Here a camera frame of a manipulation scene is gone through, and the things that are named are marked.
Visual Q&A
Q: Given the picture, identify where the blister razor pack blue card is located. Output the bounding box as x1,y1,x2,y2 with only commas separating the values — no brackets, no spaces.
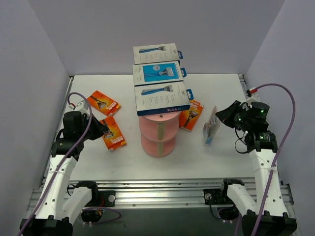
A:
203,106,221,145

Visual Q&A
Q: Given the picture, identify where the orange Gillette Fusion box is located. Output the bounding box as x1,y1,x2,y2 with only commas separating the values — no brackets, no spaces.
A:
100,117,126,151

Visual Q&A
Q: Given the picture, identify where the blue Harry's razor box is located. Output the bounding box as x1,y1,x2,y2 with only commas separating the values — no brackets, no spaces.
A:
133,43,183,64
132,61,187,86

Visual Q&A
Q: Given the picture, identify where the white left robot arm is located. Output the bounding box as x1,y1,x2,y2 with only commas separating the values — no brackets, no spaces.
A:
18,111,108,236

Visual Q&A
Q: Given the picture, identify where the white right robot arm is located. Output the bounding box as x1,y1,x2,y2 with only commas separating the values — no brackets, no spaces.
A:
204,101,297,236

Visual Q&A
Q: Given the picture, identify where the pink three-tier wooden shelf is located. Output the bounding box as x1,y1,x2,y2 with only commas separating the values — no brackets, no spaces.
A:
139,112,180,157

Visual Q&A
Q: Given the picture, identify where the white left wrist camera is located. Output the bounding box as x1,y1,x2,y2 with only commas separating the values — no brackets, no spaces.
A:
68,100,90,115

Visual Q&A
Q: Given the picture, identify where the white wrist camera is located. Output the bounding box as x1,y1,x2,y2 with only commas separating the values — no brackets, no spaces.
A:
246,88,260,105
68,100,90,115

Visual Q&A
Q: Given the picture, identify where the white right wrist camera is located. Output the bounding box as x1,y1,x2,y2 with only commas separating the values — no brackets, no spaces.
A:
246,88,260,105

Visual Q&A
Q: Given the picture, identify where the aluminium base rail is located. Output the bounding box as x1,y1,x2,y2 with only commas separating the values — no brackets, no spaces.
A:
28,180,295,209

